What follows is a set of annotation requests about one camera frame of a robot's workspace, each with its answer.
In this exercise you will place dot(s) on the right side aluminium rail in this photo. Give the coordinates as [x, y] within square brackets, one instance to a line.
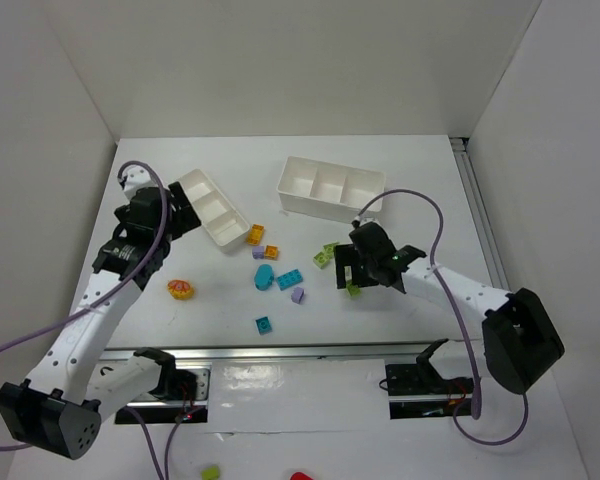
[479, 213]

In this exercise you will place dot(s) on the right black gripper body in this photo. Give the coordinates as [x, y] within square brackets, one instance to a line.
[347, 261]

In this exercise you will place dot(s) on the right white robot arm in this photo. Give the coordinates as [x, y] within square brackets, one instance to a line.
[520, 341]

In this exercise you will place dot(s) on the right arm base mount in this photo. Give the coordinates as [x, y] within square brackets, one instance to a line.
[416, 390]

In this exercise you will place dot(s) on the yellow round flower lego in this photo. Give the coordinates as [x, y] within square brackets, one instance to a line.
[180, 289]

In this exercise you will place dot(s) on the white divided tray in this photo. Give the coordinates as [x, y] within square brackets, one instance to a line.
[327, 190]
[222, 221]

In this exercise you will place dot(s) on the blue 2x4 lego brick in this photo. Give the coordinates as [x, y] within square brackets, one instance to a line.
[289, 279]

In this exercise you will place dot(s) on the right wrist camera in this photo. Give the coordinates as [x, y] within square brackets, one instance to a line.
[360, 220]

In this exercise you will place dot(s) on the turquoise 2x2 lego brick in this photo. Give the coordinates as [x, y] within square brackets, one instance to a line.
[263, 325]

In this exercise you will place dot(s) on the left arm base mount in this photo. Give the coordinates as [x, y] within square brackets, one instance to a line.
[187, 402]

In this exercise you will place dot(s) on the red object on front edge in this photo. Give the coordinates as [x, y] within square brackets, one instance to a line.
[300, 476]

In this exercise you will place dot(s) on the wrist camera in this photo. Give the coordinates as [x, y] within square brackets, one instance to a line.
[360, 220]
[134, 179]

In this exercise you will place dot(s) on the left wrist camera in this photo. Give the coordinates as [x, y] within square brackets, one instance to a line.
[134, 179]

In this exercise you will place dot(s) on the green 2x2 lego brick left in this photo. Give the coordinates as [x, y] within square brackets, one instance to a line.
[321, 260]

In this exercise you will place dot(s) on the small purple lego brick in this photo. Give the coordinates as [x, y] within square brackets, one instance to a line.
[258, 252]

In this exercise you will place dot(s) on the green 2x4 lego brick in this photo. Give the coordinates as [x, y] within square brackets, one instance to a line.
[352, 289]
[329, 249]

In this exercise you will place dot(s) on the right white divided tray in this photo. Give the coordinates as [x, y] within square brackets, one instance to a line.
[327, 190]

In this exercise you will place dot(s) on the green lego on front edge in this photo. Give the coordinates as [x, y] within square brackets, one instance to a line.
[211, 473]

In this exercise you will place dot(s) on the purple lego brick lower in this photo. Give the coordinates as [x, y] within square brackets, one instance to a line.
[297, 295]

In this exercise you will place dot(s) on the turquoise round lego piece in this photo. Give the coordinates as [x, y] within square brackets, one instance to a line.
[264, 277]

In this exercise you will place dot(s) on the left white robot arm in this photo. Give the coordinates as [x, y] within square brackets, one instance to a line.
[60, 405]

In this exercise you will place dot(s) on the left white divided tray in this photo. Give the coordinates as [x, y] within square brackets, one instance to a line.
[222, 221]

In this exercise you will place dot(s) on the aluminium rail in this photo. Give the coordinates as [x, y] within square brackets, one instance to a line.
[479, 213]
[288, 352]

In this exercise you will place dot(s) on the orange 2x2 lego brick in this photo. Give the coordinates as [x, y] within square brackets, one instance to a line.
[271, 252]

